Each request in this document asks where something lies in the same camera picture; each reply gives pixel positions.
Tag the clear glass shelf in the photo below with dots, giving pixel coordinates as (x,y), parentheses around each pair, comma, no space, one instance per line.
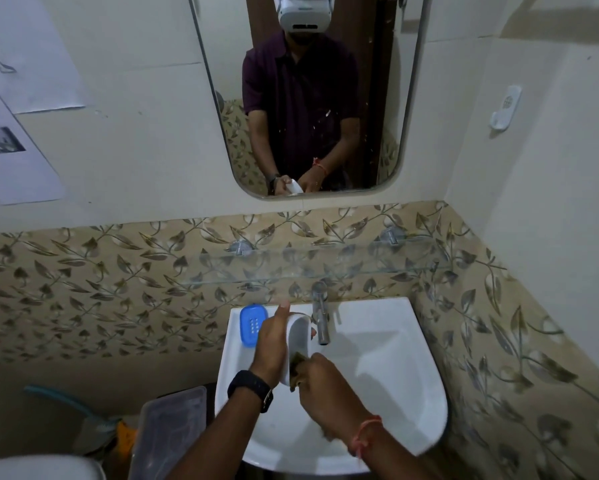
(329,264)

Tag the green scrub sponge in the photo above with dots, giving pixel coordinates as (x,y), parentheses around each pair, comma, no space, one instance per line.
(296,369)

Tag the clear plastic container lid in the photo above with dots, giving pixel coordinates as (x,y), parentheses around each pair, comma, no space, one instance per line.
(169,434)

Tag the white ceramic sink basin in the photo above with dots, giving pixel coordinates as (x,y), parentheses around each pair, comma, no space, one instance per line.
(389,364)

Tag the white cup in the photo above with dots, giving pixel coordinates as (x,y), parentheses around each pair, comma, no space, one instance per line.
(297,339)

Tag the chrome shelf bracket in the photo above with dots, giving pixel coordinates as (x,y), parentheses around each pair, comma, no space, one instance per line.
(392,235)
(240,247)

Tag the person's right forearm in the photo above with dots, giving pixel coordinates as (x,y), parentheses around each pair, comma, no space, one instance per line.
(394,457)

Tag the wall mirror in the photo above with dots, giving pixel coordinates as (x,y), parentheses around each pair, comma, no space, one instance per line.
(379,94)

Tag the white toilet tank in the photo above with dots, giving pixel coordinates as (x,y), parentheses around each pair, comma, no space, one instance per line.
(39,468)

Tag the chrome faucet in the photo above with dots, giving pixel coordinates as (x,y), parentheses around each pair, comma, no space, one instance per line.
(321,314)

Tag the orange plastic object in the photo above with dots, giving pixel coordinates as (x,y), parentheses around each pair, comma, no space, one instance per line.
(125,438)

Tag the blue soap dish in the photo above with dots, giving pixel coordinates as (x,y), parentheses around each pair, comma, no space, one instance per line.
(253,324)

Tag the person's right hand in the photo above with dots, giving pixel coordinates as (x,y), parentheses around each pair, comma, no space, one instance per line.
(332,394)

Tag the printed paper sheet with photo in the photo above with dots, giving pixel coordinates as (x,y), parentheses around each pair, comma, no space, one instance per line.
(9,154)

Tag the person's left thumb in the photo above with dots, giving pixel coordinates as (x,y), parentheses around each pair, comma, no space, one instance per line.
(284,313)

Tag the white paper sheet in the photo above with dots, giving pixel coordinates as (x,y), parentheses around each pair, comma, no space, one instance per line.
(34,49)

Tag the white wall hook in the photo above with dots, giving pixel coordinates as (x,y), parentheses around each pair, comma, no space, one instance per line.
(505,108)

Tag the black smartwatch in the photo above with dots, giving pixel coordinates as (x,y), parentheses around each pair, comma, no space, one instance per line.
(250,387)

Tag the person's left hand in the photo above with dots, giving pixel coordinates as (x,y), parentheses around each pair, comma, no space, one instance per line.
(268,344)

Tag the person's left forearm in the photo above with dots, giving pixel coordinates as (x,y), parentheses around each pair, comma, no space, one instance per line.
(219,434)

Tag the person's right fingers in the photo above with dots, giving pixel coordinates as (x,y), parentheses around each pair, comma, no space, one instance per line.
(313,369)

